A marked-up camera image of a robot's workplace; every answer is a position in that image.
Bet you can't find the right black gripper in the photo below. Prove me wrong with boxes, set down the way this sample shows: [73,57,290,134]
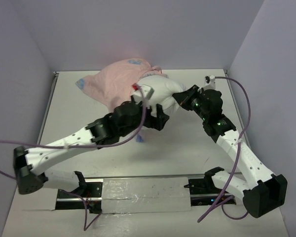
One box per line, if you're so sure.
[174,84,209,120]

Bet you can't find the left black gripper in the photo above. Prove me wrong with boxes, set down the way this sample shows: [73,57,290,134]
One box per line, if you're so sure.
[119,94,168,137]

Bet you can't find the white pillow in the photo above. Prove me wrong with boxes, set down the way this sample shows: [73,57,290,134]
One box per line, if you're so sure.
[137,75,186,117]

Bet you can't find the blue and pink printed pillowcase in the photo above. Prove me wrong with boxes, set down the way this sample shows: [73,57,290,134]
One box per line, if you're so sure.
[75,58,167,112]

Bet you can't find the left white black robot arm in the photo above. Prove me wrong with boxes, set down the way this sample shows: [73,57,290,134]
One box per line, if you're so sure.
[13,101,169,197]

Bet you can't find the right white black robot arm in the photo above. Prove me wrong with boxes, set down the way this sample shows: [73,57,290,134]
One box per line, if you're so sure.
[173,85,288,218]

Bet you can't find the blue white pillow tag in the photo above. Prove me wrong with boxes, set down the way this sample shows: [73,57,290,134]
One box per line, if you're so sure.
[136,134,144,143]

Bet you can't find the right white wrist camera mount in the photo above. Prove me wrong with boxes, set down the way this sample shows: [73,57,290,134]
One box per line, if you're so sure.
[202,75,216,90]

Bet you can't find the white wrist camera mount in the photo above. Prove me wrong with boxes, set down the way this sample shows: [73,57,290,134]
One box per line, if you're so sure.
[202,75,216,90]
[131,84,154,103]

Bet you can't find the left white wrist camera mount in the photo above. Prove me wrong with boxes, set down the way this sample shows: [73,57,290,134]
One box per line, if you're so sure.
[131,84,154,103]

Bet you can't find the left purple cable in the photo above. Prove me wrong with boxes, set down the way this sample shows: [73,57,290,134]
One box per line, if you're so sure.
[0,85,151,232]

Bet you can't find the silver base mounting rail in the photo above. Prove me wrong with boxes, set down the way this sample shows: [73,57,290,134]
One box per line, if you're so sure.
[54,175,236,214]

